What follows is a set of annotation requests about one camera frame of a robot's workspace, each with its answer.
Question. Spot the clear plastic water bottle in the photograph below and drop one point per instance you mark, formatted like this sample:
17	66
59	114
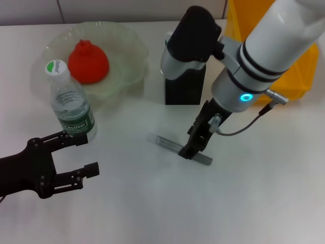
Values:
71	106

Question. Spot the black mesh pen holder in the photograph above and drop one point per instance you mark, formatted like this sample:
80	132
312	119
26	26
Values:
184	89

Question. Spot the grey marker pen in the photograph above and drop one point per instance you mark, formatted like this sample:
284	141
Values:
165	142

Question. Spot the mint green utility knife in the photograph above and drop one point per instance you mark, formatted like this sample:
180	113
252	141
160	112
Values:
167	38

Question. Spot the red-orange orange fruit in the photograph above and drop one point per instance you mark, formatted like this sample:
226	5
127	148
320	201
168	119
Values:
89	63

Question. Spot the yellow plastic bin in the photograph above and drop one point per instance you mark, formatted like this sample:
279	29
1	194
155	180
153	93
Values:
299	76

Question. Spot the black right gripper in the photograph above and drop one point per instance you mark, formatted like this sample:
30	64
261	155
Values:
203	127

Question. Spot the green glass fruit plate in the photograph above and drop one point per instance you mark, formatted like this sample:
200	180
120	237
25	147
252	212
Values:
124	58

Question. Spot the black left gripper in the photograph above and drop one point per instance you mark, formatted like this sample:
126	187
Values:
28	170

